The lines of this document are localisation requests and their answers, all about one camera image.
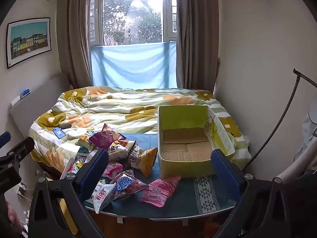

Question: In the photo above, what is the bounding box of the blue red snack packet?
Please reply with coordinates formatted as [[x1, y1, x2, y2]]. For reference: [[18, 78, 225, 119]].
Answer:
[[110, 170, 149, 201]]

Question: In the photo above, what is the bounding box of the green cardboard box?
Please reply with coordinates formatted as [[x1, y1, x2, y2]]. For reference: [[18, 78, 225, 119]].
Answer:
[[158, 105, 236, 179]]

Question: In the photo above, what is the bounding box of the grey cloth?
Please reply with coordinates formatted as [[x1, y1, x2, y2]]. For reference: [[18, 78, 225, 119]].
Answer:
[[293, 108, 317, 165]]

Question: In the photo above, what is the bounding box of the brown curtain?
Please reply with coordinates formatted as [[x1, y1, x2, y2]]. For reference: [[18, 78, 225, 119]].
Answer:
[[175, 0, 220, 90], [56, 0, 94, 89]]

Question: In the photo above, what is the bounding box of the patterned paper bag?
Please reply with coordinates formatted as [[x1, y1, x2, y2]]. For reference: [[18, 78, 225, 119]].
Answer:
[[60, 149, 96, 179]]

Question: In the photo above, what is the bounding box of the light blue cloth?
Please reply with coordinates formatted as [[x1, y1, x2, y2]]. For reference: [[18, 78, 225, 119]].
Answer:
[[91, 41, 178, 90]]

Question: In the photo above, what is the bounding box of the white snack packet dark lettering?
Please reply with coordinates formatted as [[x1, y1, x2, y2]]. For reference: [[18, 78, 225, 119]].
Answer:
[[108, 139, 137, 162]]

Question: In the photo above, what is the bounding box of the white snack packet red lettering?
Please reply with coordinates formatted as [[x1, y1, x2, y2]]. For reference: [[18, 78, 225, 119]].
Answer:
[[90, 182, 117, 214]]

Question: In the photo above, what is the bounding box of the purple snack packet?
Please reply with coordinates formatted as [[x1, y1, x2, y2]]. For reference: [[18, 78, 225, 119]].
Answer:
[[89, 125, 127, 151]]

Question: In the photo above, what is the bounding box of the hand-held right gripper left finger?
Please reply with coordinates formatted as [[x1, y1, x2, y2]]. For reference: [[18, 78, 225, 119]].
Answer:
[[28, 149, 110, 238]]

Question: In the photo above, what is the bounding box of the blue white small device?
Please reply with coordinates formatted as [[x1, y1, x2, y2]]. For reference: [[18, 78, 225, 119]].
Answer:
[[10, 89, 31, 107]]

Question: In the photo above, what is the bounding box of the pink striped snack packet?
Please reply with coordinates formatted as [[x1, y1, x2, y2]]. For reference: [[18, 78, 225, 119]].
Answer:
[[139, 176, 182, 208]]

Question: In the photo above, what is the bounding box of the blue patterned tablecloth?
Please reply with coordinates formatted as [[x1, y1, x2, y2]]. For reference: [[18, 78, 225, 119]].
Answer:
[[84, 132, 237, 220]]

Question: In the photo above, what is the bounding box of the grey headboard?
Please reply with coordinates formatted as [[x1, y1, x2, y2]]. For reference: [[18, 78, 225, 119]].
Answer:
[[10, 73, 73, 140]]

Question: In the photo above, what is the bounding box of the black curved rod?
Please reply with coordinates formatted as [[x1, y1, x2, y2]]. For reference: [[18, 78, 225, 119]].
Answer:
[[244, 68, 317, 172]]

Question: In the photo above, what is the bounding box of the framed wall poster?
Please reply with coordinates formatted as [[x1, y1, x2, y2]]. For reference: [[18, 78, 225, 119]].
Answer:
[[6, 17, 52, 69]]

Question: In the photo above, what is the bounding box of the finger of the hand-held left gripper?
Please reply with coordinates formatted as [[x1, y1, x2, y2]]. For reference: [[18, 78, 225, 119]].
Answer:
[[0, 137, 35, 165], [0, 132, 12, 151]]

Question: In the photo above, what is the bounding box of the white tube frame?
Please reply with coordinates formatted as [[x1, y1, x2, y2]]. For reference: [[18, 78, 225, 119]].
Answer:
[[274, 142, 317, 185]]

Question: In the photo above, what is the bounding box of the person's left hand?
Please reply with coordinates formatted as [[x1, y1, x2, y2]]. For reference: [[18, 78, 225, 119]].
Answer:
[[6, 202, 23, 234]]

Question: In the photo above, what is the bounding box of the floral blanket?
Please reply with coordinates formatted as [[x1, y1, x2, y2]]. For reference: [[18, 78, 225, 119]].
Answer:
[[29, 86, 249, 177]]

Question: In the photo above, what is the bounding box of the cream yellow snack packet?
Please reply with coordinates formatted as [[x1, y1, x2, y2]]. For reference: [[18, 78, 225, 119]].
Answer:
[[75, 131, 99, 154]]

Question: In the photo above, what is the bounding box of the window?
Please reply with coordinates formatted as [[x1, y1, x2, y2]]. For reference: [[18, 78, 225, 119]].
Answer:
[[88, 0, 178, 47]]

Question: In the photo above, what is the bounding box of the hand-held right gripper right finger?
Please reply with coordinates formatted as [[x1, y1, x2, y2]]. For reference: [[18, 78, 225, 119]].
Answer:
[[210, 149, 291, 238]]

